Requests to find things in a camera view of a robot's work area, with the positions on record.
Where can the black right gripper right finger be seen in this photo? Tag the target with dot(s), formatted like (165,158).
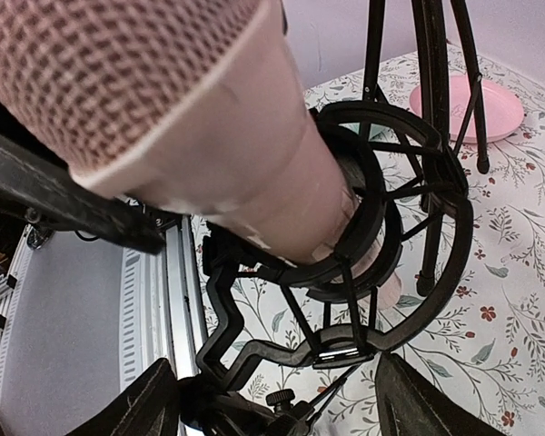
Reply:
(410,405)

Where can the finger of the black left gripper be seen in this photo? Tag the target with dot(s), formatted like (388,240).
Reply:
(39,192)

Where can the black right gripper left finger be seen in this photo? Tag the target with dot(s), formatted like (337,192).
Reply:
(150,405)

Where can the black tripod shock-mount stand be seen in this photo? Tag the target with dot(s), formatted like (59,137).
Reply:
(400,158)

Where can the pink toy microphone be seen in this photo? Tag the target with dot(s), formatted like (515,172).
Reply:
(193,107)

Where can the floral patterned table mat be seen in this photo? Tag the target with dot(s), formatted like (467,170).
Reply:
(485,350)

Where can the pink plate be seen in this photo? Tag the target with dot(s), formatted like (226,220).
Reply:
(504,112)

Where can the black music stand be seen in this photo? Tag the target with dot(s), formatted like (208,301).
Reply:
(430,30)

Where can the aluminium front rail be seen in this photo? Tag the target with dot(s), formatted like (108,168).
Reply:
(83,319)

